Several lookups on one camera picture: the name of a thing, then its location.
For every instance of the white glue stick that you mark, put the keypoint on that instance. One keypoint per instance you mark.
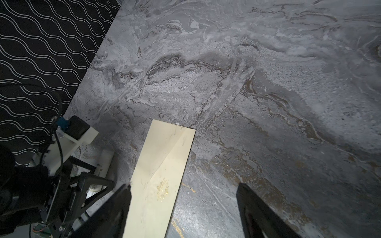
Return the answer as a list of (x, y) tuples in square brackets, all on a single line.
[(102, 166)]

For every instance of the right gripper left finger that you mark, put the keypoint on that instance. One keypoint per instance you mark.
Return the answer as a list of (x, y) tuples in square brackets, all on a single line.
[(109, 220)]

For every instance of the cream envelope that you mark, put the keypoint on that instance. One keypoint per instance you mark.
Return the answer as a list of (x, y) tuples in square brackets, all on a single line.
[(156, 179)]

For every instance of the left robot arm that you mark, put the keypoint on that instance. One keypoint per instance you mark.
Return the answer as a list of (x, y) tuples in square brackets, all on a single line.
[(29, 195)]

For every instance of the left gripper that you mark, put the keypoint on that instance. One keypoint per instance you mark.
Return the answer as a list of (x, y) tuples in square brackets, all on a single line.
[(69, 199)]

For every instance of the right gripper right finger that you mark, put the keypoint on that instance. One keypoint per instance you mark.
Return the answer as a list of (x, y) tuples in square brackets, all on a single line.
[(258, 219)]

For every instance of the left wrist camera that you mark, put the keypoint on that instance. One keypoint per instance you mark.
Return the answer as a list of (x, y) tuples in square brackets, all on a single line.
[(69, 136)]

